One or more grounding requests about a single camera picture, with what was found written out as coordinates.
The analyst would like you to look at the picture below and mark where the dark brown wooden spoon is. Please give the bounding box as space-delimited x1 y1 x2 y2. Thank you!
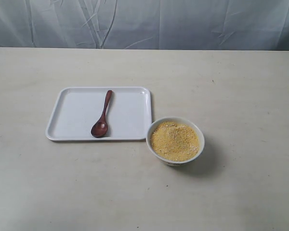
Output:
91 90 112 138

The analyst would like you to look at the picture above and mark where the yellow grainy powder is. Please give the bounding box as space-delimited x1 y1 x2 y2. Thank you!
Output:
150 121 199 162

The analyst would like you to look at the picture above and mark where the white ceramic bowl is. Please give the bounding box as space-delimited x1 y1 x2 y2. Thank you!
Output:
145 116 205 166

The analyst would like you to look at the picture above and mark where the white plastic tray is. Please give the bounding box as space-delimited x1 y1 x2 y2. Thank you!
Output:
45 87 152 141

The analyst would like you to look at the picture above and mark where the white backdrop curtain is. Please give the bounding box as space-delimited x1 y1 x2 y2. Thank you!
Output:
0 0 289 51

